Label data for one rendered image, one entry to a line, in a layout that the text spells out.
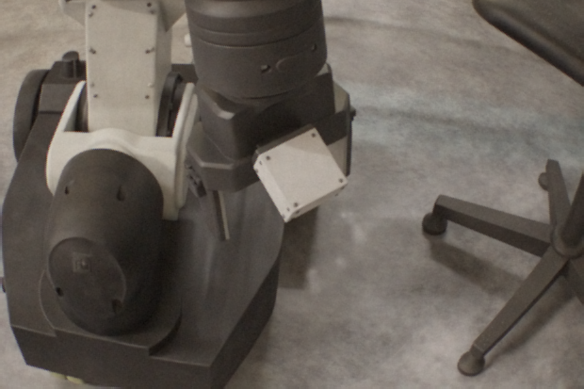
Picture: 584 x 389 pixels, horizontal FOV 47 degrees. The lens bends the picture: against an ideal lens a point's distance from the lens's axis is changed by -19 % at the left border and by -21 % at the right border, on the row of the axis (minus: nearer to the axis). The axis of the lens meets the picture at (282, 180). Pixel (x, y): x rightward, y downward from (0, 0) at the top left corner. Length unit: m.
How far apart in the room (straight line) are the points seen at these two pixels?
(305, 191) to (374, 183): 0.95
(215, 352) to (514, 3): 0.59
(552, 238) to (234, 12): 0.94
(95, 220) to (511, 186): 0.94
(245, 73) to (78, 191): 0.44
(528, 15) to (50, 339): 0.77
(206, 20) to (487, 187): 1.12
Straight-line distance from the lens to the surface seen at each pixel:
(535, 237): 1.31
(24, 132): 1.36
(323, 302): 1.25
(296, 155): 0.53
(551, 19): 0.96
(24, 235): 1.12
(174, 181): 0.97
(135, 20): 0.93
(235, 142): 0.53
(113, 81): 0.99
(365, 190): 1.45
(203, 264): 1.06
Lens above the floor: 0.95
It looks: 41 degrees down
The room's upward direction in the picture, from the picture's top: 6 degrees clockwise
